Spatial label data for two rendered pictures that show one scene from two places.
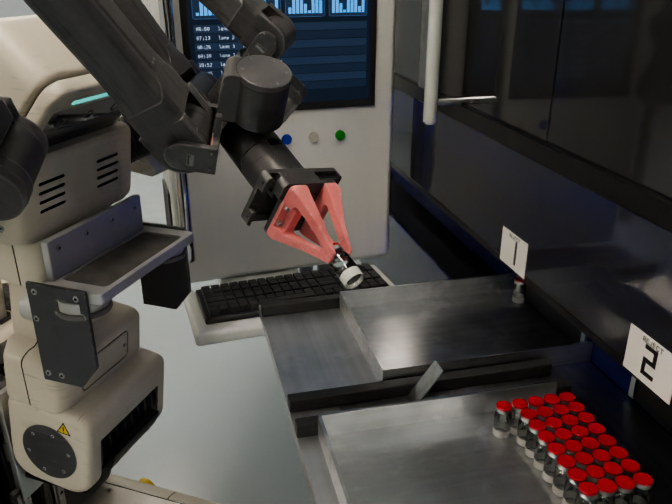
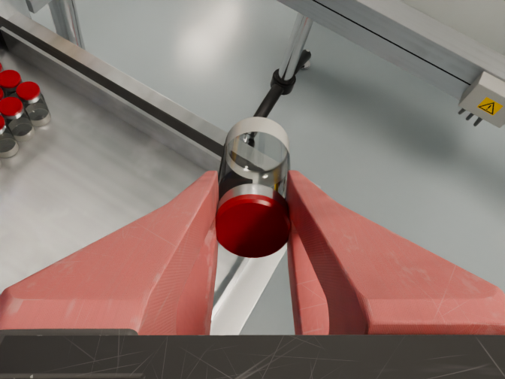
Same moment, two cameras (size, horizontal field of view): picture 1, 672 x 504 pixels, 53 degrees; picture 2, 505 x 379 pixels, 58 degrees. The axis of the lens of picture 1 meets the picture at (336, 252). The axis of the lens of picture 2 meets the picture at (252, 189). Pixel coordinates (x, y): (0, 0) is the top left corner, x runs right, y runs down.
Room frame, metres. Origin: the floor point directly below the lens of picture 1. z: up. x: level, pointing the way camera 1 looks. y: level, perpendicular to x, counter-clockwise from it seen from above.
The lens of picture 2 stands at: (0.66, 0.02, 1.30)
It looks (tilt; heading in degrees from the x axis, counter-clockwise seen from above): 62 degrees down; 204
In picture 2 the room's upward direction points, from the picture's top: 21 degrees clockwise
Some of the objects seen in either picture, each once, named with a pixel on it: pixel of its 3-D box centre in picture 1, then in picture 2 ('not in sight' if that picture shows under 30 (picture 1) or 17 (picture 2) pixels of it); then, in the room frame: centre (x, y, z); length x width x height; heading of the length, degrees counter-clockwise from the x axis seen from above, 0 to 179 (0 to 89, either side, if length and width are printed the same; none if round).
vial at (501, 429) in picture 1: (502, 419); not in sight; (0.71, -0.22, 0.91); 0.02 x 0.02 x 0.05
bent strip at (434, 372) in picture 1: (390, 389); not in sight; (0.77, -0.08, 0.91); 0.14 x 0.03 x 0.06; 103
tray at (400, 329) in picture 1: (456, 324); not in sight; (0.98, -0.20, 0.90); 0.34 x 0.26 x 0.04; 103
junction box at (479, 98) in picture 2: not in sight; (491, 100); (-0.35, 0.08, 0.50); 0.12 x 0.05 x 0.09; 103
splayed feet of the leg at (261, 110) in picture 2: not in sight; (279, 89); (-0.29, -0.45, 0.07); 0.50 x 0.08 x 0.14; 13
